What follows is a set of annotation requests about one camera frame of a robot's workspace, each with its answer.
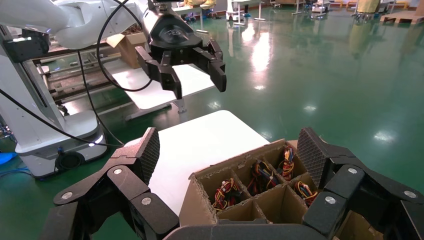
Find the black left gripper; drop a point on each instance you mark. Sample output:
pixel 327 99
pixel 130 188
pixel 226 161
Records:
pixel 172 36

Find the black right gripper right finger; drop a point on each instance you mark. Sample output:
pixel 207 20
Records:
pixel 344 182

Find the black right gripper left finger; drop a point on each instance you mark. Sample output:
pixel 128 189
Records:
pixel 127 180

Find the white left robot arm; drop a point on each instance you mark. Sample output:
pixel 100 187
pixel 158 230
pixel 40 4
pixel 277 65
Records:
pixel 76 20

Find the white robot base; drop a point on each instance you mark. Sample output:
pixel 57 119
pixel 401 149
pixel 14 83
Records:
pixel 43 132

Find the open brown cardboard box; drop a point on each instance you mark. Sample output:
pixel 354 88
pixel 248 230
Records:
pixel 132 49

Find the cardboard box with dividers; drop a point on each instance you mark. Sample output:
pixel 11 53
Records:
pixel 281 205

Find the white folding table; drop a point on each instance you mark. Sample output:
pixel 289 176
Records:
pixel 155 89

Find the black base caster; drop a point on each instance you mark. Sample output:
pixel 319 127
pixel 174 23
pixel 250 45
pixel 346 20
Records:
pixel 68 161

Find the wooden pallet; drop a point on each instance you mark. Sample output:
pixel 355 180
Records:
pixel 400 16

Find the metal frame workbench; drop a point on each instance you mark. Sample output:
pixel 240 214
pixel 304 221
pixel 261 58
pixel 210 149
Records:
pixel 73 82

